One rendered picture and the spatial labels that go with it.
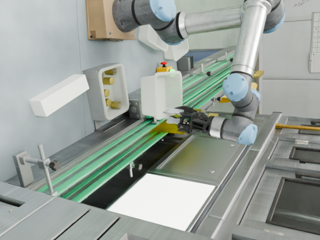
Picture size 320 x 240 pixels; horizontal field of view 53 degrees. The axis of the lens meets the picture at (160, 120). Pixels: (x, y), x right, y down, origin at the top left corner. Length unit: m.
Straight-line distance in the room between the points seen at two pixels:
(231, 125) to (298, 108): 6.48
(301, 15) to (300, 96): 1.67
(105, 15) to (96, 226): 0.99
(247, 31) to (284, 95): 6.45
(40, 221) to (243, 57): 0.76
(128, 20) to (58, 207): 0.95
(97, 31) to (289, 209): 1.01
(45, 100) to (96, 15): 0.43
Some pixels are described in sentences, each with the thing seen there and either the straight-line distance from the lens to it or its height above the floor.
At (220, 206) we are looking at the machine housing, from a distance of 1.17.
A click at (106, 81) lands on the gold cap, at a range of 1.43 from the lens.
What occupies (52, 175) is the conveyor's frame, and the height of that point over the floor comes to 0.88.
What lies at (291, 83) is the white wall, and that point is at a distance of 7.44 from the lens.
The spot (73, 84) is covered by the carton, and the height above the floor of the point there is 0.81.
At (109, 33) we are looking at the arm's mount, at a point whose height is 0.86.
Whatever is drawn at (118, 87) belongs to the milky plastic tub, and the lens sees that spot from 1.49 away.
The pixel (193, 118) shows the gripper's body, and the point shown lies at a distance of 1.15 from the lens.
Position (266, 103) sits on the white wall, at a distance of 7.65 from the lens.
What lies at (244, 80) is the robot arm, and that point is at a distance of 1.01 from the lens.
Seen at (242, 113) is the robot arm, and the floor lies 1.41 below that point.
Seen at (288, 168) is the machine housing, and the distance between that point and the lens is 1.49.
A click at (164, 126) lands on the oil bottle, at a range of 1.55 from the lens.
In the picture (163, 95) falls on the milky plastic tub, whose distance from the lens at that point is 1.34.
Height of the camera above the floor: 1.70
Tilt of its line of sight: 29 degrees down
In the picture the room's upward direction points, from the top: 95 degrees clockwise
